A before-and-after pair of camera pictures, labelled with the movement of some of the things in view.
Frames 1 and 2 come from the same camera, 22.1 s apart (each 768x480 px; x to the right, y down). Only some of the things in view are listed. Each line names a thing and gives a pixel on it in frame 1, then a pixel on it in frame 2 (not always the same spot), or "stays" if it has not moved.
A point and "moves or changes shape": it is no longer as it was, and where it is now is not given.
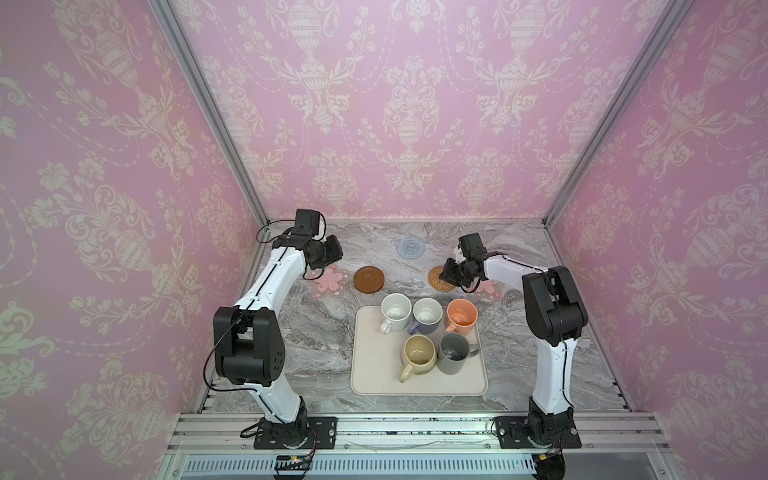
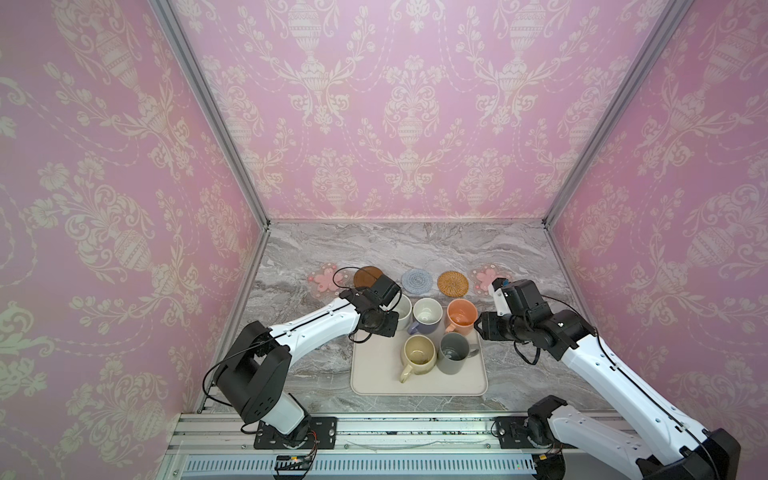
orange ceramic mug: x=462 y=314 stays
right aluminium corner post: x=667 y=22 stays
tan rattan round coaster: x=436 y=282 moves or changes shape
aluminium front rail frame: x=420 y=445 stays
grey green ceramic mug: x=454 y=351 stays
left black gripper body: x=319 y=255 → x=386 y=323
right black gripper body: x=452 y=273 → x=487 y=326
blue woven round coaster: x=410 y=247 → x=417 y=281
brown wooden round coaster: x=368 y=279 stays
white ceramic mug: x=396 y=310 stays
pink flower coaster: x=328 y=282 stays
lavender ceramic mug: x=427 y=313 stays
